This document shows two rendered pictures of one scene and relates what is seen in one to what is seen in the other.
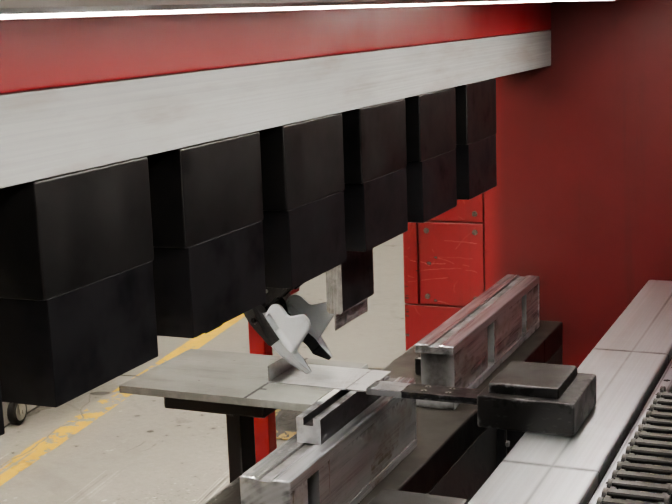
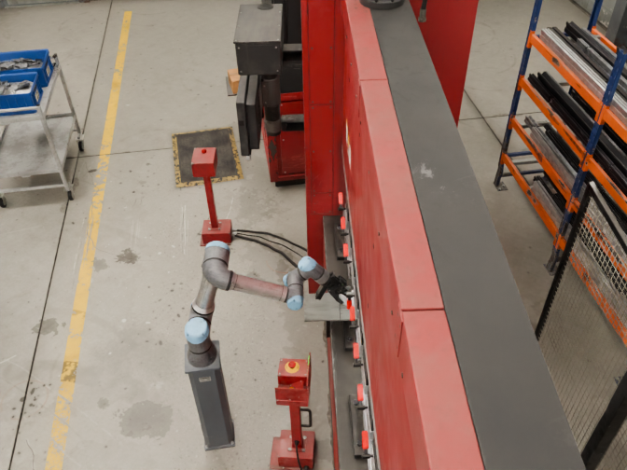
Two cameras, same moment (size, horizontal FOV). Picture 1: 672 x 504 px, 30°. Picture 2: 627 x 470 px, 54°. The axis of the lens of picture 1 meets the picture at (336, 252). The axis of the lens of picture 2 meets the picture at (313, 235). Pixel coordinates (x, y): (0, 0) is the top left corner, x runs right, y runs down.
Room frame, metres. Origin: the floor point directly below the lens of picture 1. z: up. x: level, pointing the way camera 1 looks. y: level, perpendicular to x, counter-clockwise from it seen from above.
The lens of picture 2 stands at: (-0.32, 1.06, 3.35)
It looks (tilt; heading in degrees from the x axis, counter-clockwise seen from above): 42 degrees down; 335
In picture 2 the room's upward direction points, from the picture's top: 1 degrees counter-clockwise
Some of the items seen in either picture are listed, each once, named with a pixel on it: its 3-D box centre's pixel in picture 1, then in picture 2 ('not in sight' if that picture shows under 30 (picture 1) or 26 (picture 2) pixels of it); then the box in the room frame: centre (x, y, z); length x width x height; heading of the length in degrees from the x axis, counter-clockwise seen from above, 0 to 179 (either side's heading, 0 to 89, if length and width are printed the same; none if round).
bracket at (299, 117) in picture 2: not in sight; (300, 134); (2.78, -0.29, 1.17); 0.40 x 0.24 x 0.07; 156
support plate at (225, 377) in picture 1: (245, 377); (330, 306); (1.53, 0.12, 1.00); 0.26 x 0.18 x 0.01; 66
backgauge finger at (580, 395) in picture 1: (474, 389); not in sight; (1.40, -0.16, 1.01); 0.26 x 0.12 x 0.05; 66
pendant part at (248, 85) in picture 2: not in sight; (250, 110); (2.81, 0.02, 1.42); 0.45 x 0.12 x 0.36; 155
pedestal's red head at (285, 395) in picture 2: not in sight; (293, 379); (1.38, 0.40, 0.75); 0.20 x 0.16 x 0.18; 150
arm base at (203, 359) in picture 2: not in sight; (201, 349); (1.70, 0.77, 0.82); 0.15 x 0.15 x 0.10
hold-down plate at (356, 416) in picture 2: not in sight; (357, 424); (0.94, 0.28, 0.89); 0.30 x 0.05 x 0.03; 156
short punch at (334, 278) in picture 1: (350, 282); not in sight; (1.47, -0.02, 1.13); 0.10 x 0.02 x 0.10; 156
